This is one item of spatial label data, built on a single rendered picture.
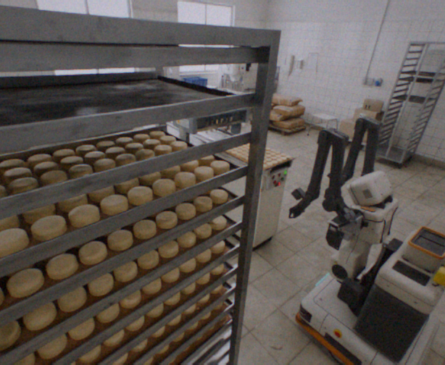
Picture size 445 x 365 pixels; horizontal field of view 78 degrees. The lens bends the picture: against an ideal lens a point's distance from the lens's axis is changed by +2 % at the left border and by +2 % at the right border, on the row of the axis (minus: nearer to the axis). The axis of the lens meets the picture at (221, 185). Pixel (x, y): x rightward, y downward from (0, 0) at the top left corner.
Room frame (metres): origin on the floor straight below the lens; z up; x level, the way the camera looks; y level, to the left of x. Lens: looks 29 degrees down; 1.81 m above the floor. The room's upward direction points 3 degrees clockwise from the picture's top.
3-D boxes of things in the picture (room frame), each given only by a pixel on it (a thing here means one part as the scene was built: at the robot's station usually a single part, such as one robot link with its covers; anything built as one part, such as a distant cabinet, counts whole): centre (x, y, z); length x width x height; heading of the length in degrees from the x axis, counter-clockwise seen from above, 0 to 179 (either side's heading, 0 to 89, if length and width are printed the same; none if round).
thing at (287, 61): (7.07, -1.04, 0.93); 0.99 x 0.38 x 1.09; 40
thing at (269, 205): (2.30, -0.22, 0.45); 0.70 x 0.34 x 0.90; 43
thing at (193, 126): (2.67, 0.12, 1.01); 0.72 x 0.33 x 0.34; 133
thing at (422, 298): (1.13, -1.08, 0.59); 0.55 x 0.34 x 0.83; 133
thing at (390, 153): (4.45, -2.93, 0.93); 0.64 x 0.51 x 1.78; 133
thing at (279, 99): (6.16, -1.28, 0.62); 0.72 x 0.42 x 0.17; 46
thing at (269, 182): (2.04, -0.47, 0.77); 0.24 x 0.04 x 0.14; 133
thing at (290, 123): (5.96, -1.44, 0.19); 0.72 x 0.42 x 0.15; 134
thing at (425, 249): (1.12, -1.09, 0.87); 0.23 x 0.15 x 0.11; 133
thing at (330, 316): (1.20, -1.01, 0.16); 0.67 x 0.64 x 0.25; 43
